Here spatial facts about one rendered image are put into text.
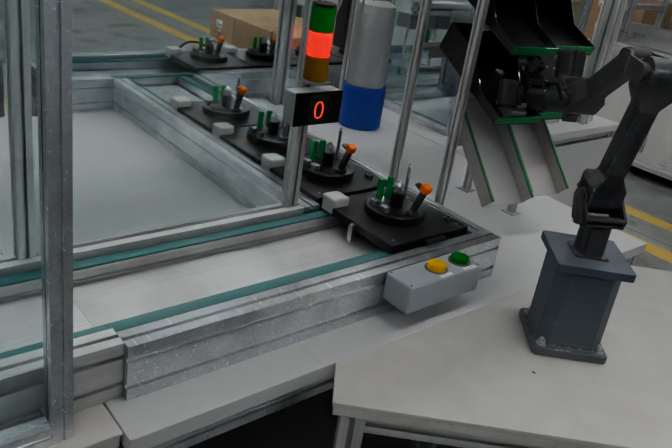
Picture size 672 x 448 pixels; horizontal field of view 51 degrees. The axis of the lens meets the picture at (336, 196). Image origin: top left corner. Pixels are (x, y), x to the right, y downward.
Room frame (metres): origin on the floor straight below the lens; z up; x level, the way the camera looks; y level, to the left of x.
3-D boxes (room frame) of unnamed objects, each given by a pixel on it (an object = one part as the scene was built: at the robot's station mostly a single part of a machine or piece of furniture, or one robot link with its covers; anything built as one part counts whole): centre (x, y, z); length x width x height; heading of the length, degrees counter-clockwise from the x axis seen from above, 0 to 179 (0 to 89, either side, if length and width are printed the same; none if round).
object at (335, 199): (1.49, 0.00, 0.97); 0.05 x 0.05 x 0.04; 43
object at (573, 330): (1.24, -0.49, 0.96); 0.15 x 0.15 x 0.20; 0
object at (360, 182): (1.67, 0.03, 1.01); 0.24 x 0.24 x 0.13; 43
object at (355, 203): (1.49, -0.14, 0.96); 0.24 x 0.24 x 0.02; 43
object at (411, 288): (1.27, -0.22, 0.93); 0.21 x 0.07 x 0.06; 133
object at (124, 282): (1.30, 0.10, 0.91); 0.84 x 0.28 x 0.10; 133
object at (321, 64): (1.44, 0.08, 1.28); 0.05 x 0.05 x 0.05
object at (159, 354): (1.19, -0.04, 0.91); 0.89 x 0.06 x 0.11; 133
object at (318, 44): (1.44, 0.08, 1.33); 0.05 x 0.05 x 0.05
